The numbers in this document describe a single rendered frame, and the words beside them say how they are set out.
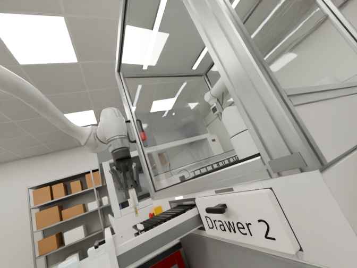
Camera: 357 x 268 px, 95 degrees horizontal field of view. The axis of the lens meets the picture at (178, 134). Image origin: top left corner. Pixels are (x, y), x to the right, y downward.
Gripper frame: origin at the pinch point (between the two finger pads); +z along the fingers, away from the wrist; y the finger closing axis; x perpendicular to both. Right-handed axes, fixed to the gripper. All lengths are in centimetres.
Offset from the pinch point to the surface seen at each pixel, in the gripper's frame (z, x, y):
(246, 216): 12.0, 44.7, -1.7
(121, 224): 15, -73, -23
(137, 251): 14.5, 14.1, 9.7
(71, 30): -180, -69, -16
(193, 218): 13.4, 20.6, -9.3
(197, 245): 25.1, 11.9, -15.0
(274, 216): 12, 52, 1
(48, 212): -31, -398, -15
